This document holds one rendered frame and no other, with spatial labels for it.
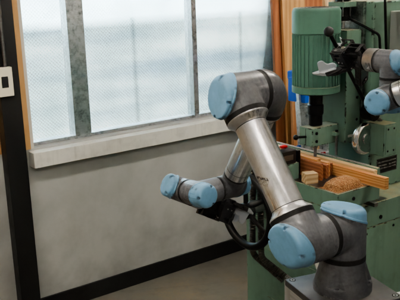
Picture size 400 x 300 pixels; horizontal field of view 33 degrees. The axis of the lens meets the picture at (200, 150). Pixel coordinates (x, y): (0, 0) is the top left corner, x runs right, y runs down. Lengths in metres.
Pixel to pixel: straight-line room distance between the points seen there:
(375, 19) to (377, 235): 0.80
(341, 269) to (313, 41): 0.97
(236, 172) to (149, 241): 1.81
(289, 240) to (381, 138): 1.03
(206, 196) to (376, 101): 0.57
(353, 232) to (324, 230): 0.09
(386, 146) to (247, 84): 0.95
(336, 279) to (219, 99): 0.54
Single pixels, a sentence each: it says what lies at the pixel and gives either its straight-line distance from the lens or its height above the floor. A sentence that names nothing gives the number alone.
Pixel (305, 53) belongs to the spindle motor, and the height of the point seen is 1.35.
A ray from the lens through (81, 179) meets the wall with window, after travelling 3.49.
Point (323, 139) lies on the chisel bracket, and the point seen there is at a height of 1.02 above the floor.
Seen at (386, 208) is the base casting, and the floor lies 0.76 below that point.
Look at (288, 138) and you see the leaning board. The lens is 4.02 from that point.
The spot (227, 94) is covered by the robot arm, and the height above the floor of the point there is 1.33.
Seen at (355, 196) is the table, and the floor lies 0.88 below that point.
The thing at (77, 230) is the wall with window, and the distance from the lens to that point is 3.55.
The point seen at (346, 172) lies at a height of 0.93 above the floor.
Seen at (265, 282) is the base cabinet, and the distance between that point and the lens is 2.75.
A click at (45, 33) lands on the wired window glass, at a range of 3.39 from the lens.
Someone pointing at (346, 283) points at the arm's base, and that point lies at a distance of 1.78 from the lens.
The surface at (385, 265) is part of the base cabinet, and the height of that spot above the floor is 0.53.
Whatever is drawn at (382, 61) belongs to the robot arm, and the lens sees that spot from 2.17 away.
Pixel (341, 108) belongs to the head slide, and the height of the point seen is 1.13.
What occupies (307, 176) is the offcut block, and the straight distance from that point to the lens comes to 2.43.
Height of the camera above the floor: 1.61
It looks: 14 degrees down
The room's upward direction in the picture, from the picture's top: 2 degrees counter-clockwise
